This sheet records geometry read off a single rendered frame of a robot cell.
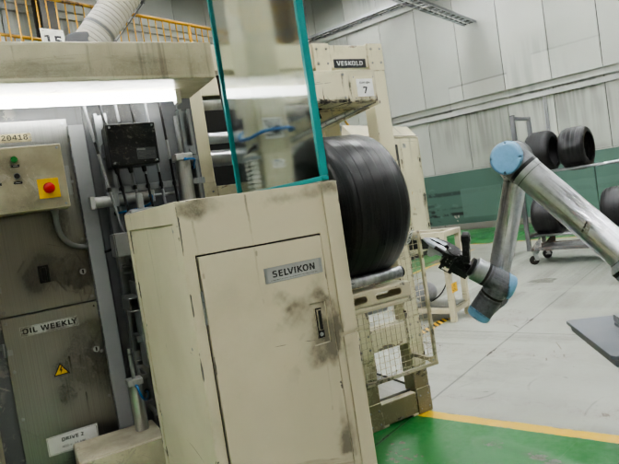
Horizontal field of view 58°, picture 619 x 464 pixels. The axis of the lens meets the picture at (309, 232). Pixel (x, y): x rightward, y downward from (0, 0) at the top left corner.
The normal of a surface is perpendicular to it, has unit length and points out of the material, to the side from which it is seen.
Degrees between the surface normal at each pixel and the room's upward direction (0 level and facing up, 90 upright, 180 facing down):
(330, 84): 90
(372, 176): 70
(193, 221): 90
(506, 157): 85
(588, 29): 90
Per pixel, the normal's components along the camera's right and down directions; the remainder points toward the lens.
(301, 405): 0.47, -0.03
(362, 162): 0.32, -0.56
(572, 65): -0.62, 0.14
